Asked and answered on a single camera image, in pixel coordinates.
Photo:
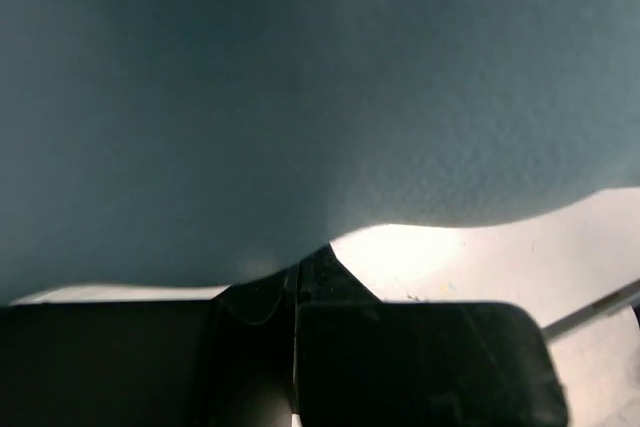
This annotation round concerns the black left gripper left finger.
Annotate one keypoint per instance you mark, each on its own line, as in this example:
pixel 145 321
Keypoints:
pixel 226 361

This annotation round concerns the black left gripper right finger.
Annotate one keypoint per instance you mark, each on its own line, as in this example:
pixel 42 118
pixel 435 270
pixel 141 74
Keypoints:
pixel 361 361

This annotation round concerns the light blue suitcase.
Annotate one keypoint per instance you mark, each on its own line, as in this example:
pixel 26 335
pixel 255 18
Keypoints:
pixel 193 143

